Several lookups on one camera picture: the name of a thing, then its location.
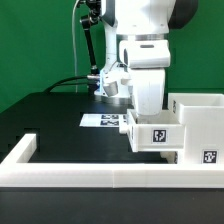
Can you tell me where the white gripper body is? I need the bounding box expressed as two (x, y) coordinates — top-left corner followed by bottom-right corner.
(129, 69), (165, 116)

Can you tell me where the white drawer tray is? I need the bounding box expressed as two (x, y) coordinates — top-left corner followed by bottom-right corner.
(160, 152), (178, 164)
(119, 109), (185, 152)

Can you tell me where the white drawer cabinet box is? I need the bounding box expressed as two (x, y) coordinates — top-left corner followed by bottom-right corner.
(168, 93), (224, 165)

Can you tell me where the white front drawer tray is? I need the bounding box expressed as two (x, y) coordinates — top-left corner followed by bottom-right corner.
(160, 152), (178, 164)

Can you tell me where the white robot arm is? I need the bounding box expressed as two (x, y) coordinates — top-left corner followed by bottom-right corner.
(98, 0), (199, 117)

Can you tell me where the white fiducial marker sheet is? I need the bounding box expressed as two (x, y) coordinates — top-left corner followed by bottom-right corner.
(80, 114), (126, 127)

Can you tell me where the white U-shaped table fence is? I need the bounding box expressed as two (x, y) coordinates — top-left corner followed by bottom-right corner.
(0, 134), (224, 188)

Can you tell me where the black cable bundle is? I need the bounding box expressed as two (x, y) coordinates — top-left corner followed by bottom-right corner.
(43, 75), (100, 94)

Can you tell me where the white hanging cable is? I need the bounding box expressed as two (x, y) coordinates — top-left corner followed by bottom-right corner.
(71, 0), (82, 94)

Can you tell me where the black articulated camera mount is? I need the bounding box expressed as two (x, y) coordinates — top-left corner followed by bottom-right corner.
(80, 0), (101, 75)

